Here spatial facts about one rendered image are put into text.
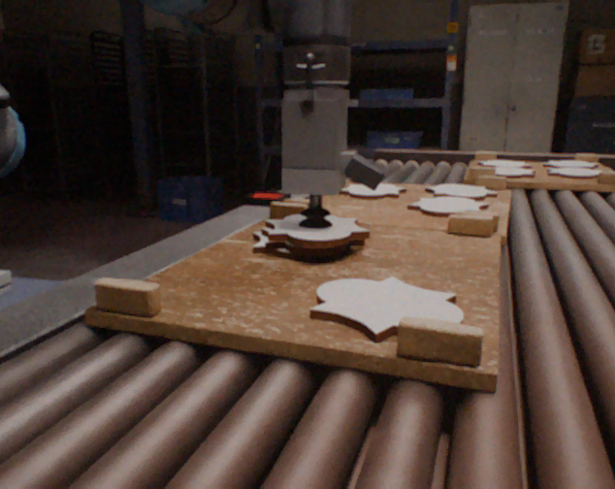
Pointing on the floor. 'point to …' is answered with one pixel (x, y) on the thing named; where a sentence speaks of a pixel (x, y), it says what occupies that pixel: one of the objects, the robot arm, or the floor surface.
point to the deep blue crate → (190, 199)
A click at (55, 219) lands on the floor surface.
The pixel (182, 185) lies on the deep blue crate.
